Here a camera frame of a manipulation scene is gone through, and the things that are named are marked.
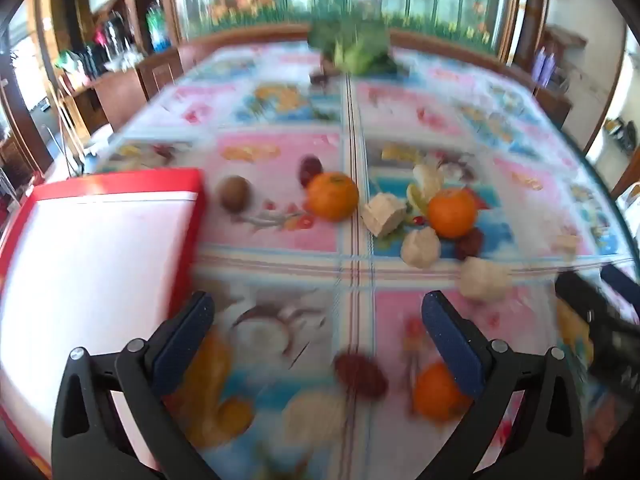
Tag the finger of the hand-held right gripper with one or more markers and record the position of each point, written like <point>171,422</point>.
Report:
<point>622,285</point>
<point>590,305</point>

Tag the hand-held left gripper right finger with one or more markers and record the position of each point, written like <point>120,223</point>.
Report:
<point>450,345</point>

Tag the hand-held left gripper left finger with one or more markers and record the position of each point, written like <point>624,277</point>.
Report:
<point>182,342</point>

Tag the orange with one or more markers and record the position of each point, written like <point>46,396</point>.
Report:
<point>437,392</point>
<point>332,196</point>
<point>451,212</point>

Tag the beige cake piece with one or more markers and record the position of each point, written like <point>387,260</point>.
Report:
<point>565,245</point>
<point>483,278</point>
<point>315,417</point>
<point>421,247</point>
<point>427,177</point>
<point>384,214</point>

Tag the dark red date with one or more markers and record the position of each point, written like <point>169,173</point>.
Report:
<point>317,78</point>
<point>360,372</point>
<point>470,242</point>
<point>310,170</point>

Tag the red box with white inside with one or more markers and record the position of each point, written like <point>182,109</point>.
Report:
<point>100,270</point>

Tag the brown kiwi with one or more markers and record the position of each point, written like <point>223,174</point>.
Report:
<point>235,192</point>

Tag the purple spray bottle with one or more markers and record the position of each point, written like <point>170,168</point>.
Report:
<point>539,64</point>
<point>551,67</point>

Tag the wooden side cabinet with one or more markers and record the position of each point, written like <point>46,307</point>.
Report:
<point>130,90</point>

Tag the green bok choy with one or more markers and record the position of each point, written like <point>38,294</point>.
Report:
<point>357,47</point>

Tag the green plastic bottle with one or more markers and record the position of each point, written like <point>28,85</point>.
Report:
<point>157,27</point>

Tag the black kettle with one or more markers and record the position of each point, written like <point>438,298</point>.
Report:
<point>114,32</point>

